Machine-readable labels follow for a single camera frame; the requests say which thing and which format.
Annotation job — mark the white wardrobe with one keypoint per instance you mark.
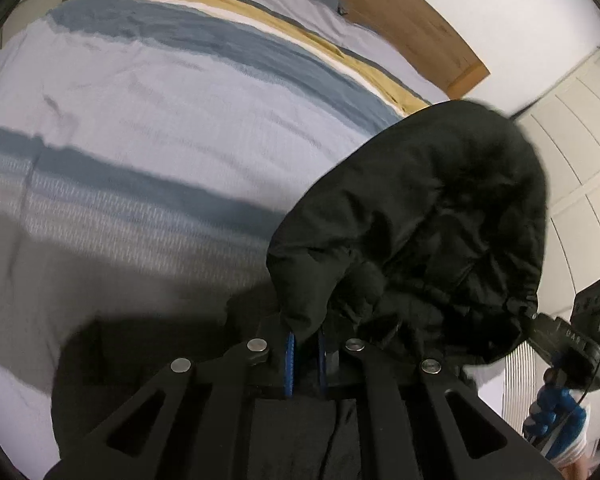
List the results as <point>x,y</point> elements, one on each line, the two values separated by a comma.
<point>564,127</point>

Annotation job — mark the wooden headboard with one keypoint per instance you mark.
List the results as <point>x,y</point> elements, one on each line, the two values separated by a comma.
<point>424,50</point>

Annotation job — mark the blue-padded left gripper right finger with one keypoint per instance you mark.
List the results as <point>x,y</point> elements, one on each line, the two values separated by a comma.
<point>321,369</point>

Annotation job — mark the blue-gloved right hand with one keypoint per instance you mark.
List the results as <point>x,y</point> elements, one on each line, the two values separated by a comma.
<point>556,411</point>

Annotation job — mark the black puffy jacket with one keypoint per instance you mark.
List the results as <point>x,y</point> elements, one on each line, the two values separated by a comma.
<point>426,243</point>

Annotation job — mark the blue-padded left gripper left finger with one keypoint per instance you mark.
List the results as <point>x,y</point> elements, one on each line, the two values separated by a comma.
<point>288,373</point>

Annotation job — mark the striped bed duvet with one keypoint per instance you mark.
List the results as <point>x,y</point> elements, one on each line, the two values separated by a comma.
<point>148,151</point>

